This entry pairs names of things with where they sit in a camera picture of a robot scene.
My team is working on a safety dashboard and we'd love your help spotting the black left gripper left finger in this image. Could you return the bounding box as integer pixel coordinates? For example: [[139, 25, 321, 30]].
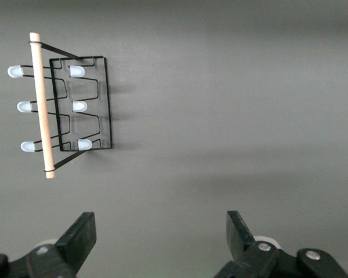
[[0, 211, 97, 278]]

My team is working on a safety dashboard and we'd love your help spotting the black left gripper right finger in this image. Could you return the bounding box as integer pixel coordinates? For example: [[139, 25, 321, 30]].
[[213, 210, 348, 278]]

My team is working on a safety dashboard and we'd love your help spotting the black wire cup rack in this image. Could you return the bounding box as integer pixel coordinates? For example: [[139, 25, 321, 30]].
[[7, 31, 114, 180]]

